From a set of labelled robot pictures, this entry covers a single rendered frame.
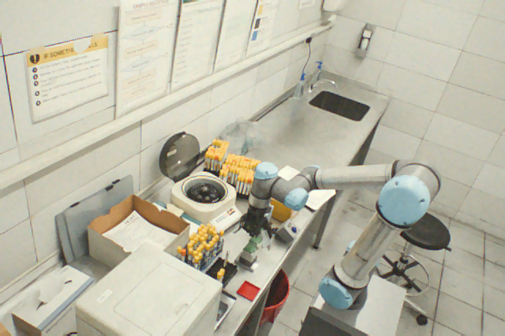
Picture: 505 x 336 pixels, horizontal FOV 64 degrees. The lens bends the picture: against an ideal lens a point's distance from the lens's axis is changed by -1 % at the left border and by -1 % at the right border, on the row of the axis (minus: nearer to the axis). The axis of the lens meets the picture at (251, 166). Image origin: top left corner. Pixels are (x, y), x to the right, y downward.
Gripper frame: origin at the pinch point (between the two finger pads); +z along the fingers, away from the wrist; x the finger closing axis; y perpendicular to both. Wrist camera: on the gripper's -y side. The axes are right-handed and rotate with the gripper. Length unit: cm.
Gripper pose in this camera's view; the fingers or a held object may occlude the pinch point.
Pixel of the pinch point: (252, 240)
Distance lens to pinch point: 158.5
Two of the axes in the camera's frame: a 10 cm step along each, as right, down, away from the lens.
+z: -1.7, 8.2, 5.4
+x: 8.7, 3.8, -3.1
